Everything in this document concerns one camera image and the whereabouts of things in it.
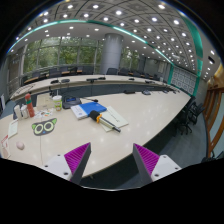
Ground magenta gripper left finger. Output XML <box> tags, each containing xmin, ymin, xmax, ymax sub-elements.
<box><xmin>43</xmin><ymin>142</ymin><xmax>92</xmax><ymax>185</ymax></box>

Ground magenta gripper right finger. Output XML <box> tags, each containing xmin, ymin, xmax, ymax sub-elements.
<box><xmin>132</xmin><ymin>143</ymin><xmax>183</xmax><ymax>186</ymax></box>

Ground pink computer mouse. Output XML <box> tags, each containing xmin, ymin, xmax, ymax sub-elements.
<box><xmin>16</xmin><ymin>141</ymin><xmax>25</xmax><ymax>150</ymax></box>

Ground black orange handheld tool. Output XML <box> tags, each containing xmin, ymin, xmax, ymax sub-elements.
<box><xmin>89</xmin><ymin>110</ymin><xmax>121</xmax><ymax>132</ymax></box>

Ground blue book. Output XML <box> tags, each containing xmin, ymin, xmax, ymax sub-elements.
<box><xmin>80</xmin><ymin>102</ymin><xmax>107</xmax><ymax>115</ymax></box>

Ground white paper sheets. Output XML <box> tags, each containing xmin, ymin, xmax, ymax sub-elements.
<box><xmin>102</xmin><ymin>106</ymin><xmax>128</xmax><ymax>128</ymax></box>

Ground black conference phone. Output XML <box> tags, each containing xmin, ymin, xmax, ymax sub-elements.
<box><xmin>62</xmin><ymin>97</ymin><xmax>81</xmax><ymax>109</ymax></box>

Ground black office chair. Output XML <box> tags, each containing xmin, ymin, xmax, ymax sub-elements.
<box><xmin>175</xmin><ymin>96</ymin><xmax>204</xmax><ymax>134</ymax></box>

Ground white paper cup green band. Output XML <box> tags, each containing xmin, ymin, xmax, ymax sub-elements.
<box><xmin>53</xmin><ymin>95</ymin><xmax>62</xmax><ymax>111</ymax></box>

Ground small white bottle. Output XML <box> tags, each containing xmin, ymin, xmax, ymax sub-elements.
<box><xmin>21</xmin><ymin>104</ymin><xmax>29</xmax><ymax>119</ymax></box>

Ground white booklet at left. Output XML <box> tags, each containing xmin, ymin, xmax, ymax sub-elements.
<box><xmin>8</xmin><ymin>120</ymin><xmax>18</xmax><ymax>138</ymax></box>

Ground red sauce bottle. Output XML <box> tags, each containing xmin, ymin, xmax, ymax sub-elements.
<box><xmin>25</xmin><ymin>93</ymin><xmax>35</xmax><ymax>118</ymax></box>

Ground grey concrete column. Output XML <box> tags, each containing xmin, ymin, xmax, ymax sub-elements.
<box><xmin>100</xmin><ymin>33</ymin><xmax>123</xmax><ymax>74</ymax></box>

